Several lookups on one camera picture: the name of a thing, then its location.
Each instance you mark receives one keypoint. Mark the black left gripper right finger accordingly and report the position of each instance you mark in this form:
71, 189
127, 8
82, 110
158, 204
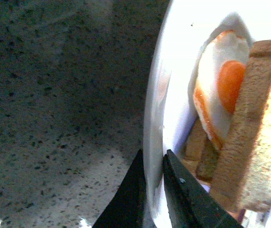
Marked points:
189, 204

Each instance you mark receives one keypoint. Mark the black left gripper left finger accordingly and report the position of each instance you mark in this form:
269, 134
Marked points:
127, 208

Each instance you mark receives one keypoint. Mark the brown bread slice top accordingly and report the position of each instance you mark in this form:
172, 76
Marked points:
242, 179

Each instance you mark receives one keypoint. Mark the white plate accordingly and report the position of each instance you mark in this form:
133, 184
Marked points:
188, 26

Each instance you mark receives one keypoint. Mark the bottom bread slice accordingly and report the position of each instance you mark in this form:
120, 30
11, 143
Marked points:
199, 155

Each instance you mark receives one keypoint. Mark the fried egg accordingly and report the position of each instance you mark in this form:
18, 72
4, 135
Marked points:
220, 73

